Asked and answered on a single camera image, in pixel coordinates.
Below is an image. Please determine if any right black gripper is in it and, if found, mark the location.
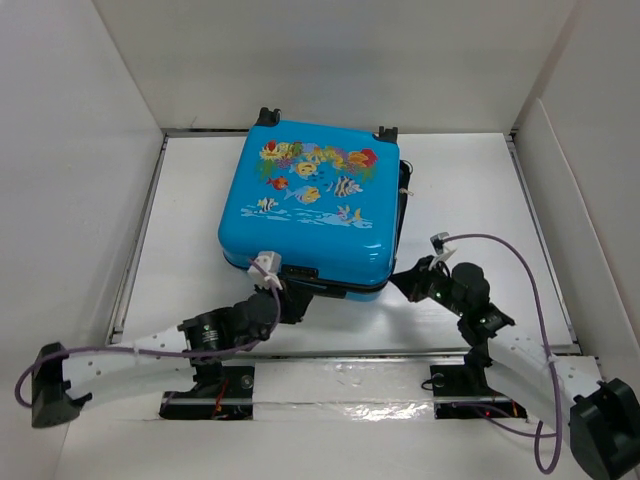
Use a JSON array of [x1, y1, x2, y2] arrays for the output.
[[387, 255, 466, 318]]

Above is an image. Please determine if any blue hard-shell suitcase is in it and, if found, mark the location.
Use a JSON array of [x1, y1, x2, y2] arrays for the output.
[[218, 107, 412, 300]]

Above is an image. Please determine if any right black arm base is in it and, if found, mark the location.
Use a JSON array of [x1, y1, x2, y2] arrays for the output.
[[421, 364, 528, 420]]

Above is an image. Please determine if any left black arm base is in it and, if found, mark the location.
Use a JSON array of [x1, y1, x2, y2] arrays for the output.
[[159, 363, 255, 421]]

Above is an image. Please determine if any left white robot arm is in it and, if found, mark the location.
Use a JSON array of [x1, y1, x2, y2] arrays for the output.
[[16, 284, 313, 429]]

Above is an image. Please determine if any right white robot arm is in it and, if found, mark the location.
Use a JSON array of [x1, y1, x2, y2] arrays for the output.
[[390, 256, 639, 479]]

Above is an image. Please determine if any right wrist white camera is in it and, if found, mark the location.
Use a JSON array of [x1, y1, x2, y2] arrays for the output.
[[428, 232, 456, 270]]

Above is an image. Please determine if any wrist white camera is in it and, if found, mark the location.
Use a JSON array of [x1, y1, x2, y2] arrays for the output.
[[428, 232, 456, 270], [247, 251, 283, 290]]

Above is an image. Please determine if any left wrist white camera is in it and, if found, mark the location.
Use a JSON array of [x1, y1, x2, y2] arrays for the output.
[[247, 251, 283, 290]]

